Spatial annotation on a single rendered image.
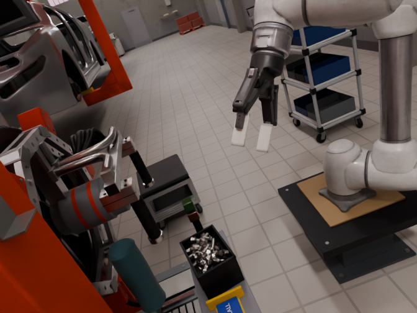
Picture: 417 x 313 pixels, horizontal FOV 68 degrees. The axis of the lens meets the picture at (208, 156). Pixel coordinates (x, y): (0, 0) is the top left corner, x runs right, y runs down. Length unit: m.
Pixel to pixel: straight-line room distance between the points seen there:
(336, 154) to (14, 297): 1.16
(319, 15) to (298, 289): 1.24
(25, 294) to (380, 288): 1.38
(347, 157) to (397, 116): 0.23
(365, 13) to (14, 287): 0.73
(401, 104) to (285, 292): 0.95
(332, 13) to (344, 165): 0.78
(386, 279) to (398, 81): 0.85
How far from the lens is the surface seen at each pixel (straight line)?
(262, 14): 0.74
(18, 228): 0.52
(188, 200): 1.18
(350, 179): 1.39
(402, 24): 1.23
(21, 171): 0.87
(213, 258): 1.07
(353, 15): 0.70
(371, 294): 1.59
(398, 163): 1.33
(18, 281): 0.53
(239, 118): 0.64
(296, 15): 0.73
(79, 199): 1.00
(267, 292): 1.64
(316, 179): 1.66
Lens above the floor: 1.29
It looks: 26 degrees down
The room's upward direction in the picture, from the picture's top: 21 degrees counter-clockwise
